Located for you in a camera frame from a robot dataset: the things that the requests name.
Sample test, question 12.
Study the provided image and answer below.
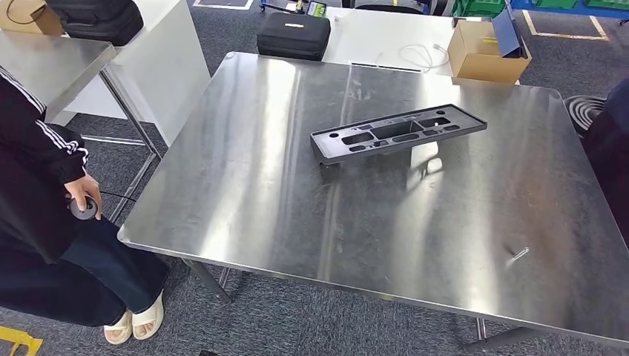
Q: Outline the person's hand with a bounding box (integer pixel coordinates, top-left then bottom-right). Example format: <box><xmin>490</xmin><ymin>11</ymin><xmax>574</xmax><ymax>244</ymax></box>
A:
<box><xmin>64</xmin><ymin>174</ymin><xmax>104</xmax><ymax>221</ymax></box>

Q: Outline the black round controller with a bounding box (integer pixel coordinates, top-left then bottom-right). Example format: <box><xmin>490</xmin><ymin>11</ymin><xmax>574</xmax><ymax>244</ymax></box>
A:
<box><xmin>68</xmin><ymin>195</ymin><xmax>102</xmax><ymax>221</ymax></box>

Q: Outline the black plastic panel part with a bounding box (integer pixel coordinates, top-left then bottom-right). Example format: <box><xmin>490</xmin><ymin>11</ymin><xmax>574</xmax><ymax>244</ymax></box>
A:
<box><xmin>309</xmin><ymin>103</ymin><xmax>488</xmax><ymax>167</ymax></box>

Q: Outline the steel workbench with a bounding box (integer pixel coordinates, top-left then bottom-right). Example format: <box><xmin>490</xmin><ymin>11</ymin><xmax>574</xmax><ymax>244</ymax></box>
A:
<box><xmin>116</xmin><ymin>51</ymin><xmax>629</xmax><ymax>354</ymax></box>

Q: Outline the person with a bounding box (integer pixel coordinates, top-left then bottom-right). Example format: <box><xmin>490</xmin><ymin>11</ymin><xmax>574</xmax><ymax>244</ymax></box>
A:
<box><xmin>0</xmin><ymin>66</ymin><xmax>171</xmax><ymax>345</ymax></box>
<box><xmin>581</xmin><ymin>77</ymin><xmax>629</xmax><ymax>247</ymax></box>

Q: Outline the steel side table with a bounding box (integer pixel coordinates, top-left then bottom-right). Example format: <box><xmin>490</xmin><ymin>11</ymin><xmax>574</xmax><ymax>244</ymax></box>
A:
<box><xmin>0</xmin><ymin>30</ymin><xmax>163</xmax><ymax>223</ymax></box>

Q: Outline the white desk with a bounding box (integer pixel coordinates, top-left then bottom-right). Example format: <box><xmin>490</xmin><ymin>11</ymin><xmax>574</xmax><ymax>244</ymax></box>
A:
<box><xmin>49</xmin><ymin>0</ymin><xmax>212</xmax><ymax>148</ymax></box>

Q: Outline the yellow floor tape piece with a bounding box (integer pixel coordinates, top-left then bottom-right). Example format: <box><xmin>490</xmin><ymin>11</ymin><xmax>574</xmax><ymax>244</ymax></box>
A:
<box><xmin>0</xmin><ymin>326</ymin><xmax>45</xmax><ymax>356</ymax></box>

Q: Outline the cardboard box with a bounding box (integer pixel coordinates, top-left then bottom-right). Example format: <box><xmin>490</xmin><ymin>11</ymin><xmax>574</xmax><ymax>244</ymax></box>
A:
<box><xmin>447</xmin><ymin>19</ymin><xmax>533</xmax><ymax>85</ymax></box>
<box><xmin>0</xmin><ymin>0</ymin><xmax>65</xmax><ymax>36</ymax></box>

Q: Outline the black remote with screen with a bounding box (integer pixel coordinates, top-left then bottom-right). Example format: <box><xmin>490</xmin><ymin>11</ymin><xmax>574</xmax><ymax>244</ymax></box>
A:
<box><xmin>260</xmin><ymin>0</ymin><xmax>328</xmax><ymax>18</ymax></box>

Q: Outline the white table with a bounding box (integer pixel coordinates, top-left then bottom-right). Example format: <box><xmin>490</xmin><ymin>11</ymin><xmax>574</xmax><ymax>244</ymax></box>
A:
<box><xmin>294</xmin><ymin>5</ymin><xmax>522</xmax><ymax>85</ymax></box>

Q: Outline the green plastic crate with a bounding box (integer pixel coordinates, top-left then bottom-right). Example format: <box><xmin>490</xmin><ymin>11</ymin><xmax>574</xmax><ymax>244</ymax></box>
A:
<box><xmin>451</xmin><ymin>0</ymin><xmax>507</xmax><ymax>18</ymax></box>
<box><xmin>584</xmin><ymin>0</ymin><xmax>629</xmax><ymax>11</ymax></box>
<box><xmin>530</xmin><ymin>0</ymin><xmax>579</xmax><ymax>10</ymax></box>

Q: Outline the blue tablet folder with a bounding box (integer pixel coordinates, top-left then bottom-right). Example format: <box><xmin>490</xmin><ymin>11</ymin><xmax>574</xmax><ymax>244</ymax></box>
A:
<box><xmin>491</xmin><ymin>7</ymin><xmax>527</xmax><ymax>59</ymax></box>

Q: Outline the blue metal cart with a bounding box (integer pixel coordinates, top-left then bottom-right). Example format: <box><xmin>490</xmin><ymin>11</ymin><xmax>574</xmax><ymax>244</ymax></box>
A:
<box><xmin>510</xmin><ymin>0</ymin><xmax>629</xmax><ymax>22</ymax></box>

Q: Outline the black controller cable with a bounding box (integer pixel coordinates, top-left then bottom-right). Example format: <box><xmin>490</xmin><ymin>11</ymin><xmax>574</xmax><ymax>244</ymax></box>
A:
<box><xmin>98</xmin><ymin>190</ymin><xmax>139</xmax><ymax>203</ymax></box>

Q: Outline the white cable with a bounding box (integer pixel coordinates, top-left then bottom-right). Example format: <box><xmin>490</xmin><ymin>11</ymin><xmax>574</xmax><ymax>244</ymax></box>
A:
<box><xmin>375</xmin><ymin>43</ymin><xmax>450</xmax><ymax>73</ymax></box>

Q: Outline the black coiled hose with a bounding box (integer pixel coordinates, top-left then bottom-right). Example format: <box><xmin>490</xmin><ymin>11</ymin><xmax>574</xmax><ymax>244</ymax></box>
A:
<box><xmin>563</xmin><ymin>94</ymin><xmax>607</xmax><ymax>136</ymax></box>

